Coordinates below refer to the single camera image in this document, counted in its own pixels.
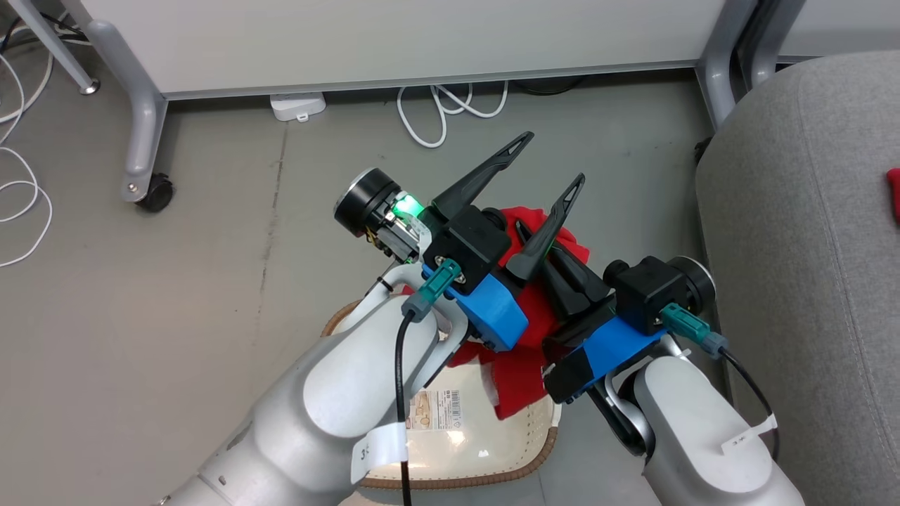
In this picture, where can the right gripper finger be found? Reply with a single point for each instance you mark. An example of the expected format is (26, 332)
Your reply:
(587, 281)
(566, 295)

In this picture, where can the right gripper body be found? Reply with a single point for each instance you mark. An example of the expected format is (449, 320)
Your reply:
(580, 325)

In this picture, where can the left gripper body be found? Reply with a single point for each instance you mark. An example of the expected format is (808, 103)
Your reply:
(408, 225)

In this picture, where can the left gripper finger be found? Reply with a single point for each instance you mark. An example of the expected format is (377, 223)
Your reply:
(548, 232)
(485, 172)

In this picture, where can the red shorts with white stripe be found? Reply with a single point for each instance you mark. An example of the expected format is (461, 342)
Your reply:
(524, 351)

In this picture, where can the red basketball jersey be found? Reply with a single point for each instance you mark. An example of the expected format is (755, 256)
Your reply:
(894, 197)

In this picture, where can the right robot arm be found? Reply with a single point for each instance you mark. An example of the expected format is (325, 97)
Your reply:
(696, 436)

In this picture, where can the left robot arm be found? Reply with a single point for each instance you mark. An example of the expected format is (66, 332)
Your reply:
(337, 407)

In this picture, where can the grey fabric sofa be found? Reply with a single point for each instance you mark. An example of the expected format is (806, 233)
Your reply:
(808, 281)

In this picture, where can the cream plastic laundry basket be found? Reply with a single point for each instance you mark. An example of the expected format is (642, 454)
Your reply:
(478, 443)

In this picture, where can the white power adapter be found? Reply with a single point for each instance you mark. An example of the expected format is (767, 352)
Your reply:
(298, 106)

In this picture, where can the white partition panel with legs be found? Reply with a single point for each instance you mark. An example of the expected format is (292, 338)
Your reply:
(394, 35)

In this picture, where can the black caster wheel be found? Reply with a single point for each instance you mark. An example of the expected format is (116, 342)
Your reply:
(156, 193)

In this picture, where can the narrow white partition panel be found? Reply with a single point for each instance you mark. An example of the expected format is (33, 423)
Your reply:
(830, 28)

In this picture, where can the grey metal table leg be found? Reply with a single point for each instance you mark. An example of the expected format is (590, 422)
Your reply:
(53, 42)

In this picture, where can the right blue camera mount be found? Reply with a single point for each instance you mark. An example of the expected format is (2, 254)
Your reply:
(605, 355)

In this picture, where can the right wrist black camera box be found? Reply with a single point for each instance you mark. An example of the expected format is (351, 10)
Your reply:
(647, 292)

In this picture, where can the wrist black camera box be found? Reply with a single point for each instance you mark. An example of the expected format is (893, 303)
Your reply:
(467, 246)
(647, 292)

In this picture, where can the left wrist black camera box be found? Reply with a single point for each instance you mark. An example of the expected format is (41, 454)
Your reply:
(467, 246)

